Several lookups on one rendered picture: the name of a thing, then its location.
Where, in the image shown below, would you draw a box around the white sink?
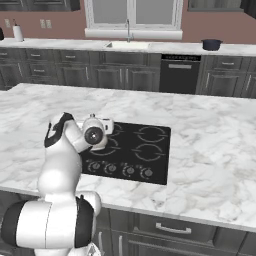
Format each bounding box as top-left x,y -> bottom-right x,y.
105,40 -> 151,51

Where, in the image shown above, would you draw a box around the silver tap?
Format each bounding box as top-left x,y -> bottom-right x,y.
124,18 -> 135,44

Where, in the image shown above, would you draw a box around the black hob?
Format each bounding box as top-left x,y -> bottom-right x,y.
80,121 -> 172,186

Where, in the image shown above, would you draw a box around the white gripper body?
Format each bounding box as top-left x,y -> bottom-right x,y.
89,133 -> 110,152

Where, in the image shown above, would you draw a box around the silver drawer handle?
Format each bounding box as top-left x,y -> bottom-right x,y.
155,222 -> 193,235

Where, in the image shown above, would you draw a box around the silver cupboard door handle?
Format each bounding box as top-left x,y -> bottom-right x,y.
117,234 -> 124,256
97,231 -> 104,255

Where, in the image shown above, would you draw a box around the dark grey wall cupboards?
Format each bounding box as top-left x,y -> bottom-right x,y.
0,0 -> 81,13
187,0 -> 256,14

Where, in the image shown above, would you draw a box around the dark grey drawer front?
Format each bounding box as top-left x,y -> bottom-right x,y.
133,212 -> 222,244

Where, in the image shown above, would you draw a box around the black hob knob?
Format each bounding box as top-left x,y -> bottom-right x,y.
122,165 -> 136,178
90,160 -> 103,172
141,167 -> 155,180
104,162 -> 118,175

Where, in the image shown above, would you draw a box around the dark grey cupboard run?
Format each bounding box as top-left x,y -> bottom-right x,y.
195,54 -> 256,100
0,47 -> 163,93

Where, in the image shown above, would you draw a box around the dark blue pot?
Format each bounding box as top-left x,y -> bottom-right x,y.
201,38 -> 224,52

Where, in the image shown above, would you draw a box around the dark grey cupboard door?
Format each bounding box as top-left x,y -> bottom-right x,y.
94,227 -> 114,256
111,229 -> 241,256

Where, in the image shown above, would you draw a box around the black dishwasher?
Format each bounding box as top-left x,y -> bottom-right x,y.
158,53 -> 202,95

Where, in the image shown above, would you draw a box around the white framed window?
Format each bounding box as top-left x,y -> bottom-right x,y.
83,0 -> 185,41

